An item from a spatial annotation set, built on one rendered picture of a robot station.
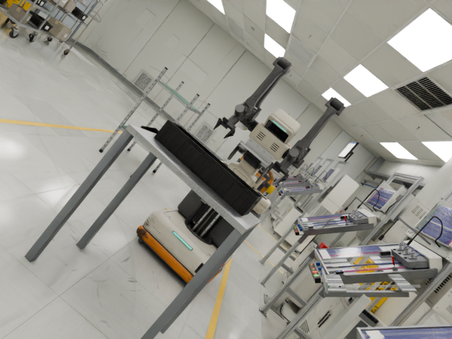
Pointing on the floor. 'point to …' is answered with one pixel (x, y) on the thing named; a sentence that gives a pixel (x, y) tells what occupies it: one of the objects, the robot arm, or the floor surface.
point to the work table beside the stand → (165, 321)
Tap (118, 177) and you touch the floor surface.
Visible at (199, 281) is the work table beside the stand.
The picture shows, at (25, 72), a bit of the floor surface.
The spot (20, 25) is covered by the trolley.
